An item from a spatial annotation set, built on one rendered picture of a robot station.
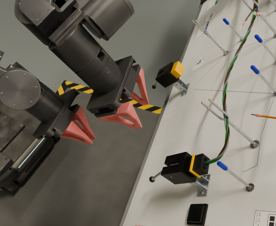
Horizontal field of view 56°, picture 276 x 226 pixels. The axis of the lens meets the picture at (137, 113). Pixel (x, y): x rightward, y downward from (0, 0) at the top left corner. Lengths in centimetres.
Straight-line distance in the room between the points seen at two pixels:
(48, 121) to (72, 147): 133
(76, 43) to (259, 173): 36
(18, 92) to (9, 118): 135
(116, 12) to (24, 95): 17
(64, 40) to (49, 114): 16
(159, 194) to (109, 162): 110
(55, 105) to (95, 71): 13
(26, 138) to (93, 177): 46
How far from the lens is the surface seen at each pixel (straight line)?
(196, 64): 91
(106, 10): 39
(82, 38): 38
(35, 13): 41
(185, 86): 85
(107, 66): 40
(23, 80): 40
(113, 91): 41
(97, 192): 167
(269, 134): 53
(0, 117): 178
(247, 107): 61
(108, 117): 43
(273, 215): 45
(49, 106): 48
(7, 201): 181
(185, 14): 278
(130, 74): 43
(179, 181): 52
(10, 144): 168
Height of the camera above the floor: 158
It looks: 56 degrees down
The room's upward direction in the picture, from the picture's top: straight up
